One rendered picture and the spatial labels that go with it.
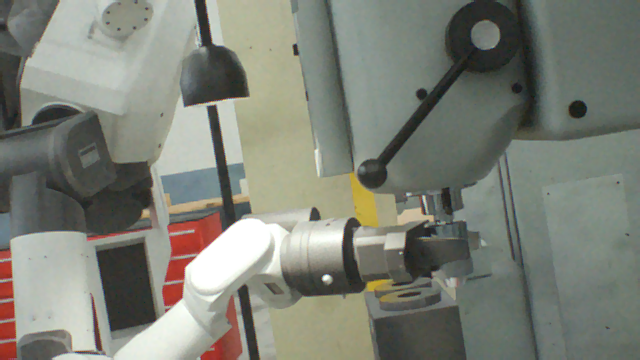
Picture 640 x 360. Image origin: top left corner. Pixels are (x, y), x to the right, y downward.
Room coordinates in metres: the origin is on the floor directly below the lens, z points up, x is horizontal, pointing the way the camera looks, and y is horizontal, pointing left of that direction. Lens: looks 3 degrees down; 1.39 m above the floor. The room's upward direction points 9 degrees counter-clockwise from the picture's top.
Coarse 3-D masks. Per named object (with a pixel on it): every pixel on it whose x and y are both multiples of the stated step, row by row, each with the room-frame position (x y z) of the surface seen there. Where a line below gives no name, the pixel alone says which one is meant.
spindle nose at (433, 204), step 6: (456, 192) 1.03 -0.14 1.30; (420, 198) 1.04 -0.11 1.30; (426, 198) 1.03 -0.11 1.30; (432, 198) 1.03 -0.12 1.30; (438, 198) 1.02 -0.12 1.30; (456, 198) 1.03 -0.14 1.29; (462, 198) 1.04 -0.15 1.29; (420, 204) 1.04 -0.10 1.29; (426, 204) 1.03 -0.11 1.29; (432, 204) 1.03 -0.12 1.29; (438, 204) 1.02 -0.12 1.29; (456, 204) 1.03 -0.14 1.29; (462, 204) 1.04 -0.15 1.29; (426, 210) 1.03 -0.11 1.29; (432, 210) 1.03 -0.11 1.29; (438, 210) 1.02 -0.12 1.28; (456, 210) 1.03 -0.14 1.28
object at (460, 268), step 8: (456, 232) 1.02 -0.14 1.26; (464, 232) 1.03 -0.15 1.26; (440, 264) 1.03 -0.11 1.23; (448, 264) 1.02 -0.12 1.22; (456, 264) 1.02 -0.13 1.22; (464, 264) 1.03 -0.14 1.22; (472, 264) 1.04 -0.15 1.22; (432, 272) 1.04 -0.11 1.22; (440, 272) 1.03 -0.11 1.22; (448, 272) 1.02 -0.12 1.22; (456, 272) 1.02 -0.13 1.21; (464, 272) 1.03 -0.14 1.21; (472, 272) 1.04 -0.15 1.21
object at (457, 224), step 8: (424, 224) 1.05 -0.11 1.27; (432, 224) 1.04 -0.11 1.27; (440, 224) 1.03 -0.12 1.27; (448, 224) 1.02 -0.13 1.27; (456, 224) 1.03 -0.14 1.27; (464, 224) 1.03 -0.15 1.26; (424, 232) 1.05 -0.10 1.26; (432, 232) 1.03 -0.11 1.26; (440, 232) 1.03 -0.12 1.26; (448, 232) 1.02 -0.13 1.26
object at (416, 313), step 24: (384, 288) 1.44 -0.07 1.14; (408, 288) 1.41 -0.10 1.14; (432, 288) 1.37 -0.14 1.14; (384, 312) 1.32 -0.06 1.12; (408, 312) 1.30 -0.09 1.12; (432, 312) 1.29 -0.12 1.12; (456, 312) 1.29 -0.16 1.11; (384, 336) 1.29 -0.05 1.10; (408, 336) 1.29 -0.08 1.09; (432, 336) 1.29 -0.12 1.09; (456, 336) 1.29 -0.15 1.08
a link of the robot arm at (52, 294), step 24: (24, 240) 1.12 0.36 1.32; (48, 240) 1.12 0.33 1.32; (72, 240) 1.13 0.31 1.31; (24, 264) 1.11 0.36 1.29; (48, 264) 1.11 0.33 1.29; (72, 264) 1.12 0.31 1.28; (24, 288) 1.11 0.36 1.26; (48, 288) 1.10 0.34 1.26; (72, 288) 1.12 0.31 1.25; (24, 312) 1.10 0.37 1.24; (48, 312) 1.10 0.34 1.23; (72, 312) 1.11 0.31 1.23; (24, 336) 1.09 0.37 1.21; (48, 336) 1.08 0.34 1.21; (72, 336) 1.10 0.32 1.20
